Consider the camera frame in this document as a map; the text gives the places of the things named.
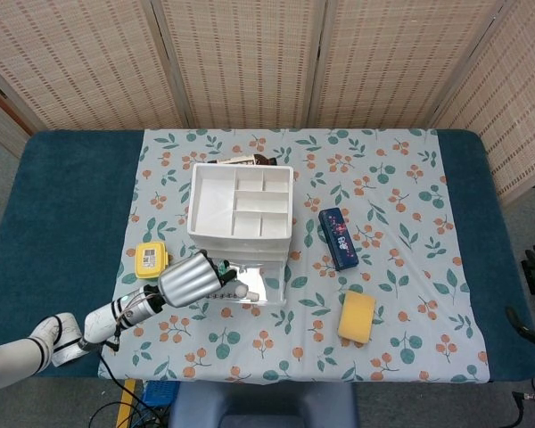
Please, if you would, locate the yellow sponge green backing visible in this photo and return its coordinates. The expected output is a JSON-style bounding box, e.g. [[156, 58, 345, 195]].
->
[[337, 289, 377, 345]]

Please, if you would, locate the brown bottle white label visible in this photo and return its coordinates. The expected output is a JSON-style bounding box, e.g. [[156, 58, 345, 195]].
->
[[207, 153, 277, 169]]

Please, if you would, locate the yellow small box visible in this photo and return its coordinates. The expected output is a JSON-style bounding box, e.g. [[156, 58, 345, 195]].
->
[[135, 242, 170, 282]]

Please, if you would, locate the blue plastic basket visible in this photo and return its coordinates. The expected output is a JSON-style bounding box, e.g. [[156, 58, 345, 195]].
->
[[143, 381, 179, 406]]

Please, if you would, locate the blue padded robot base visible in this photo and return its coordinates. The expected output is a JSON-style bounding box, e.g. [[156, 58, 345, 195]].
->
[[167, 382, 358, 428]]

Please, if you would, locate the dark blue patterned case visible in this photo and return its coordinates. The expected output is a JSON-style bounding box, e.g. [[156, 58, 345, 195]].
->
[[318, 207, 359, 272]]

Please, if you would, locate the teal velvet table cover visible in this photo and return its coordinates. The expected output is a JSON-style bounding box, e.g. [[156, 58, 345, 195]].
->
[[0, 128, 535, 381]]

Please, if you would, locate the woven bamboo folding screen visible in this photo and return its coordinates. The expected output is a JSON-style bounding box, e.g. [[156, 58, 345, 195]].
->
[[0, 0, 535, 209]]

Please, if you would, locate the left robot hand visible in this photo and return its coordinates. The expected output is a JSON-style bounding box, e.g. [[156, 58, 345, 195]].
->
[[158, 250, 233, 309]]

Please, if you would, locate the white drawer organizer box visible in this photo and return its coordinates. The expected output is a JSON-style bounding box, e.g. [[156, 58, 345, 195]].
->
[[185, 162, 294, 265]]

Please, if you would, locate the black cable with connector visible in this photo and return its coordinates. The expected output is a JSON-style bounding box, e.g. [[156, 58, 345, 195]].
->
[[511, 390, 535, 428]]

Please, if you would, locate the floral fruit print tablecloth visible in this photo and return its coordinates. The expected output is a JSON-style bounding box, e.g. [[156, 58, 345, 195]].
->
[[96, 128, 491, 385]]

